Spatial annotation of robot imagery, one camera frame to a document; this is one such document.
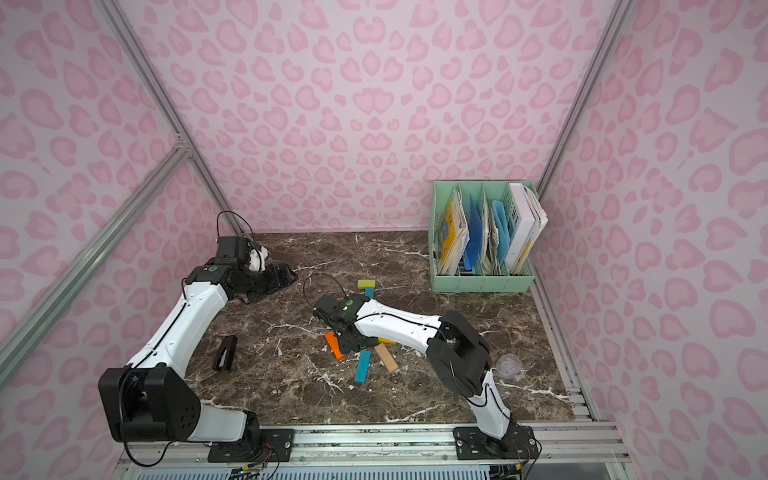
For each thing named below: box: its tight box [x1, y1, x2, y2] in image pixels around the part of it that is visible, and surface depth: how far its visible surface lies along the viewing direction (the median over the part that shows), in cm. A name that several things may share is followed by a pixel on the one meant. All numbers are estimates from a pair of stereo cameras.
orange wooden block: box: [325, 331, 346, 360], surface depth 92 cm
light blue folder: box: [492, 200, 511, 265], surface depth 92 cm
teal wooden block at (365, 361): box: [354, 350, 372, 384], surface depth 87 cm
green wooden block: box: [357, 279, 377, 289], surface depth 105 cm
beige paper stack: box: [482, 195, 502, 276], surface depth 94 cm
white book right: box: [505, 182, 548, 275], surface depth 93 cm
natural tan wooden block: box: [374, 343, 399, 373], surface depth 89 cm
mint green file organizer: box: [428, 181, 540, 294], surface depth 97 cm
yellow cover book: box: [437, 184, 470, 276], surface depth 95 cm
